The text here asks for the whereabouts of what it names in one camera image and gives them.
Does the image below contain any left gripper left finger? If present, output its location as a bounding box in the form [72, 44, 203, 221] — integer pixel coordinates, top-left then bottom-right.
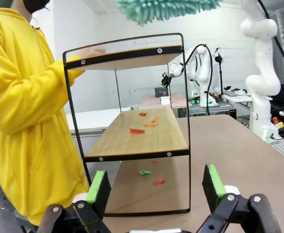
[36, 170, 112, 233]

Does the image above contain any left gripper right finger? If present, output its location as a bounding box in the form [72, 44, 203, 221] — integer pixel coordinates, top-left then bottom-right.
[197, 164, 282, 233]

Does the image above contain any black background robot gripper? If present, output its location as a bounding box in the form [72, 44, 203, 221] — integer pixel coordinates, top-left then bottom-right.
[161, 72, 173, 88]

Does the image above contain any teal microfibre duster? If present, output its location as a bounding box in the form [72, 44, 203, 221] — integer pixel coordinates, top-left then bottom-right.
[117, 0, 221, 27]

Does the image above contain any person's right forearm yellow sleeve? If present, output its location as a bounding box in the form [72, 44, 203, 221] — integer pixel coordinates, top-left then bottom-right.
[0, 54, 86, 133]

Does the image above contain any person's right hand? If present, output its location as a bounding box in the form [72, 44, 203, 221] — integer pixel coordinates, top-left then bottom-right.
[78, 47, 106, 59]

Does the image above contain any black box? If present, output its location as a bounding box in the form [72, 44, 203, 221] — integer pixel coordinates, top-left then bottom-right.
[154, 87, 168, 98]

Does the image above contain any pink top table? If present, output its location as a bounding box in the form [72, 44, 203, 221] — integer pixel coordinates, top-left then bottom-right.
[138, 94, 193, 110]

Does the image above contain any grey laptop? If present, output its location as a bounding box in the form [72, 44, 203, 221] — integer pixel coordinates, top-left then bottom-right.
[223, 89, 242, 97]

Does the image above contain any large white desk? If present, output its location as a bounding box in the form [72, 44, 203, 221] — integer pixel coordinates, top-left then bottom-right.
[66, 108, 133, 133]

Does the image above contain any person in yellow hoodie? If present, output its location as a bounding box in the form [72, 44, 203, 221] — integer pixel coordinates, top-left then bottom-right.
[0, 0, 89, 226]

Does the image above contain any yellow red emergency stop button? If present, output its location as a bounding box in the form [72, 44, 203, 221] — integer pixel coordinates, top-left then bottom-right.
[271, 116, 284, 130]

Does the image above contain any black face mask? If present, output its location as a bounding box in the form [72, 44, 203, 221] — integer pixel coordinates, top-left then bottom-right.
[22, 0, 50, 14]

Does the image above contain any black background robot cable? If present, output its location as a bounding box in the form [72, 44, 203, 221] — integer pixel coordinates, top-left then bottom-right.
[184, 43, 215, 115]

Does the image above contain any black camera tripod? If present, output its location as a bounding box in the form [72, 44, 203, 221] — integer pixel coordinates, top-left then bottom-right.
[213, 47, 227, 98]

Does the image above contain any black frame wooden shelf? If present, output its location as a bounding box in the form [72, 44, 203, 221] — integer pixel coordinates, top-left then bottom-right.
[62, 33, 191, 217]

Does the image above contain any black sleeved right arm cable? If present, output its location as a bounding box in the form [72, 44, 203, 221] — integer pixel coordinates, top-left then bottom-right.
[257, 0, 284, 81]

